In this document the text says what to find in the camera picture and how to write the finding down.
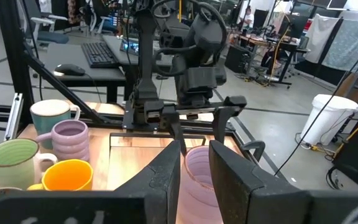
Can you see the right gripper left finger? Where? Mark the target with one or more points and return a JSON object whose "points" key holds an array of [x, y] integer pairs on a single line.
{"points": [[163, 180]]}

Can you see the silver metal bracket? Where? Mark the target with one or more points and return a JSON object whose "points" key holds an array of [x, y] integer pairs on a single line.
{"points": [[13, 118]]}

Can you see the pink mug brown rim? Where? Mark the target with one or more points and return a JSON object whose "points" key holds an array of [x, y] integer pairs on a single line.
{"points": [[197, 186]]}

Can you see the white trash bin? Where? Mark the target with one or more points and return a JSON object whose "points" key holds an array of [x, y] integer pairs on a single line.
{"points": [[328, 121]]}

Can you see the black keyboard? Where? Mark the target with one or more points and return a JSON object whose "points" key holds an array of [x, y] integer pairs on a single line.
{"points": [[99, 54]]}

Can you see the white hanging cloth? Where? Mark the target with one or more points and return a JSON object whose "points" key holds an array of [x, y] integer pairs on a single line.
{"points": [[322, 37]]}

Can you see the gray patterned cloth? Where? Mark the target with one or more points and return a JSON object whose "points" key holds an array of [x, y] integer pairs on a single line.
{"points": [[350, 43]]}

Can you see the lilac ribbed mug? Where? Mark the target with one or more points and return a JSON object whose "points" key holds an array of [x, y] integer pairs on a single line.
{"points": [[70, 146]]}

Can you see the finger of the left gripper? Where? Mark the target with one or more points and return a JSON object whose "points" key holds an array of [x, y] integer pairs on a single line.
{"points": [[174, 124], [221, 124]]}

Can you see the black computer tower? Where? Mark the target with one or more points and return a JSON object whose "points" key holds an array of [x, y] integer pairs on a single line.
{"points": [[238, 59]]}

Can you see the black clamp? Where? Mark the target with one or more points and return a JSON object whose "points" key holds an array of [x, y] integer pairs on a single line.
{"points": [[255, 146]]}

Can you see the person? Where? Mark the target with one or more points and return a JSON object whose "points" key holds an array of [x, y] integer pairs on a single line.
{"points": [[249, 20]]}

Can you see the yellow faceted mug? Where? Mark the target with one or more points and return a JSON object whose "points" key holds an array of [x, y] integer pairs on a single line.
{"points": [[67, 177]]}

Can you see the black computer mouse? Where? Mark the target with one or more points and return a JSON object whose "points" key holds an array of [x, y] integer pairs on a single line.
{"points": [[70, 70]]}

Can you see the white blue office chair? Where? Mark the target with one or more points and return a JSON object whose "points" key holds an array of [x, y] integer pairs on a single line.
{"points": [[53, 38]]}

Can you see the dark gray desk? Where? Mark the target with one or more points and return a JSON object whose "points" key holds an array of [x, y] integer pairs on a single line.
{"points": [[73, 59], [117, 46]]}

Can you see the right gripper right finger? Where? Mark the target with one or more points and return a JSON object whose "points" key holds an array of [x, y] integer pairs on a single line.
{"points": [[235, 180]]}

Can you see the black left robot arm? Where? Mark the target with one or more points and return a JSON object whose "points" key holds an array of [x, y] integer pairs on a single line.
{"points": [[146, 62]]}

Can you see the small lit screen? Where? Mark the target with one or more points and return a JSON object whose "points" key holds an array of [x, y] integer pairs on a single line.
{"points": [[129, 46]]}

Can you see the cluttered wooden desk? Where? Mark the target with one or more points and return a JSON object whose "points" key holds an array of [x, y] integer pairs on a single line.
{"points": [[259, 42]]}

